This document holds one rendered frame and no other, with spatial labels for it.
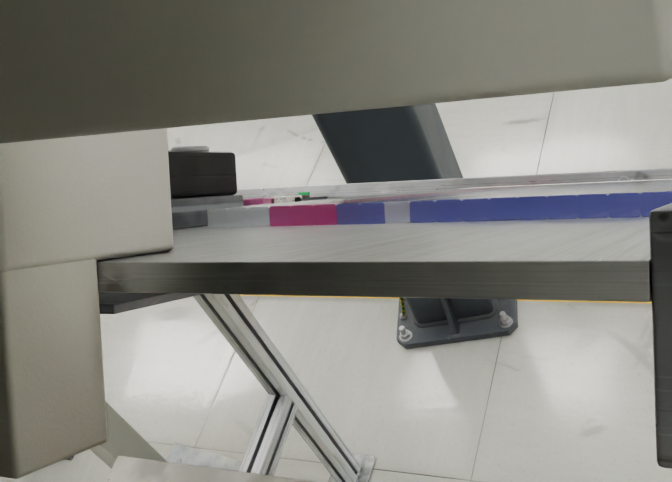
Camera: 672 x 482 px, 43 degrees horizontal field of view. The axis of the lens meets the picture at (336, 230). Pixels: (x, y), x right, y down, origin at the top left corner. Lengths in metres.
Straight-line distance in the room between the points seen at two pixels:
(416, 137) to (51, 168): 1.16
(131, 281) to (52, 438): 0.05
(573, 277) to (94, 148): 0.16
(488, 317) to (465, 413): 0.21
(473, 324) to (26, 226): 1.52
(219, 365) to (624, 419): 0.87
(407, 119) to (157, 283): 1.13
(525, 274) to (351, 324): 1.66
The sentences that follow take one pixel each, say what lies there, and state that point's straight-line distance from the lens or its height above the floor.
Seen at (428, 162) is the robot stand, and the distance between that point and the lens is 1.45.
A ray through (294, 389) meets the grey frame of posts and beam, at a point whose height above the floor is 0.30.
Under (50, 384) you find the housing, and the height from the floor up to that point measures 1.21.
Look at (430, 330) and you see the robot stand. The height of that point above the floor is 0.02.
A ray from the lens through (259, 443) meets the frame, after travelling 1.39.
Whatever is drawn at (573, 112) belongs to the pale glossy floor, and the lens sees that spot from 2.15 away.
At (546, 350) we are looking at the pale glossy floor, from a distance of 1.70.
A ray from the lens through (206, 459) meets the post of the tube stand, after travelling 1.83.
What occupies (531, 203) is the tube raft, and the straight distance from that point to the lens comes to 0.42.
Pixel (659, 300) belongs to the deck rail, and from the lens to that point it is 0.22.
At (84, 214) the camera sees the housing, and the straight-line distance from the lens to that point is 0.29.
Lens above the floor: 1.38
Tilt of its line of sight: 41 degrees down
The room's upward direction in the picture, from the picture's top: 29 degrees counter-clockwise
